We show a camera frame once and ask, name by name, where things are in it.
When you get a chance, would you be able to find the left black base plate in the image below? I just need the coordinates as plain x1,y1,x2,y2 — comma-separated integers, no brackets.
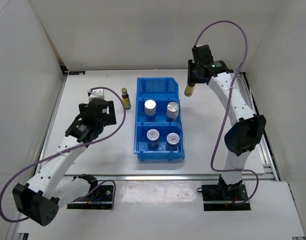
66,180,117,210

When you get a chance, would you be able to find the front aluminium rail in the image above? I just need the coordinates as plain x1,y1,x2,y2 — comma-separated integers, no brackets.
62,173,274,181

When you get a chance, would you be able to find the yellow-label brown bottle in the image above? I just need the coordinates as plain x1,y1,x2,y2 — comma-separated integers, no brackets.
121,87,131,110
184,83,195,97

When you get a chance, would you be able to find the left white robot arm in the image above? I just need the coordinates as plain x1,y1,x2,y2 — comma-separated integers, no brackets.
12,98,117,226

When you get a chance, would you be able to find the blue three-compartment plastic bin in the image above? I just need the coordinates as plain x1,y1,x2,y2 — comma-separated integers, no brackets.
133,77,185,161

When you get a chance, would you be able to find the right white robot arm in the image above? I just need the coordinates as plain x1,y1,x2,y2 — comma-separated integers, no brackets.
184,45,267,200

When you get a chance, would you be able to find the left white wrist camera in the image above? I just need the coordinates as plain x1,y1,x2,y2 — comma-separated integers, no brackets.
87,88,105,102

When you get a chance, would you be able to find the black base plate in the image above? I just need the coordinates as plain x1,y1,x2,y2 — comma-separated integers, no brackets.
196,184,251,212
66,180,117,210

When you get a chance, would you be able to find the silver-top shaker can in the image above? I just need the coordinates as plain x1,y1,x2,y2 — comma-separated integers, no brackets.
166,101,180,121
144,99,157,117

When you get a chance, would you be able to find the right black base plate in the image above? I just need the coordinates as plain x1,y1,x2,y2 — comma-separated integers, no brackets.
196,184,251,212

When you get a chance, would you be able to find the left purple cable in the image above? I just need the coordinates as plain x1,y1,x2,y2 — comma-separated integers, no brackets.
0,86,128,223

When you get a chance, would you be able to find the white-lid dark jar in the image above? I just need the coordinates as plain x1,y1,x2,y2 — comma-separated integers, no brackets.
146,129,160,149
166,132,180,151

